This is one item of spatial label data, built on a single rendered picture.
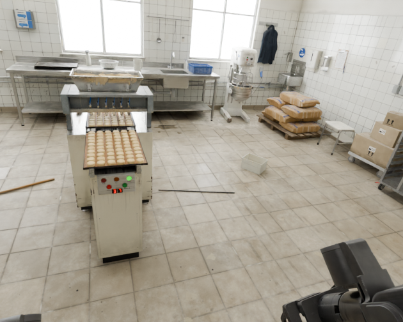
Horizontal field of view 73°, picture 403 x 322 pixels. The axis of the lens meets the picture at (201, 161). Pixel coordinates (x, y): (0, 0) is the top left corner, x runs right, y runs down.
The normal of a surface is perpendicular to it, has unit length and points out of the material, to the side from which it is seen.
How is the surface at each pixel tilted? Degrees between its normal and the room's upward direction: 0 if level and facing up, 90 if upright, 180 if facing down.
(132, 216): 90
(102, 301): 0
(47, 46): 90
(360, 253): 28
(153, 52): 90
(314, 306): 33
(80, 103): 90
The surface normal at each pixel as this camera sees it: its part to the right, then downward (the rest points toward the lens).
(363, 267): 0.23, -0.56
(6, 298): 0.09, -0.88
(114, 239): 0.32, 0.47
